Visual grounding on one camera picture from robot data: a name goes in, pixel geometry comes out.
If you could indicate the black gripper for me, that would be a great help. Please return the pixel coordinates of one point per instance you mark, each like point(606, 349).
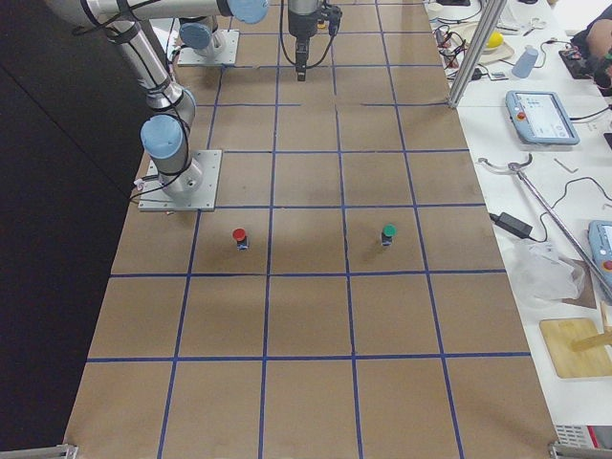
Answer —
point(300, 29)

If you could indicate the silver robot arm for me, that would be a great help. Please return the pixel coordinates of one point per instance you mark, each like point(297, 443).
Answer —
point(165, 135)
point(299, 22)

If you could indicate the red push button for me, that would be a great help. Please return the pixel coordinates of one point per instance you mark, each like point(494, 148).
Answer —
point(240, 236)

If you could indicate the beige tray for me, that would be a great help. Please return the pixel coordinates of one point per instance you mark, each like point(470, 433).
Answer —
point(489, 55)

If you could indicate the yellow lemon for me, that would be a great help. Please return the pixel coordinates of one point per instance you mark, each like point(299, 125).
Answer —
point(495, 40)

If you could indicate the blue plastic cup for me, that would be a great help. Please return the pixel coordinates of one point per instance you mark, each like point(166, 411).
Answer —
point(525, 63)

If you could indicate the metal cane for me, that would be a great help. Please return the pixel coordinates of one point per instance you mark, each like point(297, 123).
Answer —
point(518, 169)

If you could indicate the blue teach pendant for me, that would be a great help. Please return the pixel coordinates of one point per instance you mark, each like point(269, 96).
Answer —
point(540, 118)
point(600, 239)

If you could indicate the brown paper table mat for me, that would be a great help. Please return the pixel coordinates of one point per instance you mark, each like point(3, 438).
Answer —
point(317, 341)

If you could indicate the black power adapter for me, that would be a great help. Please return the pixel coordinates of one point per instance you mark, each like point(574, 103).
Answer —
point(513, 225)

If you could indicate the clear plastic bag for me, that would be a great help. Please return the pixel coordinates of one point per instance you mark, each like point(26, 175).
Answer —
point(540, 275)

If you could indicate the wooden board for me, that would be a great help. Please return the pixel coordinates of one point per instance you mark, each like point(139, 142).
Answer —
point(577, 348)

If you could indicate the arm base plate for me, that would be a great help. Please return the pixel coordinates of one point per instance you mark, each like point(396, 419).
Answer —
point(205, 48)
point(195, 189)

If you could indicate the aluminium frame post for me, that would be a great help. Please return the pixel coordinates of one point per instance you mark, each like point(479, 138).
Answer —
point(487, 23)

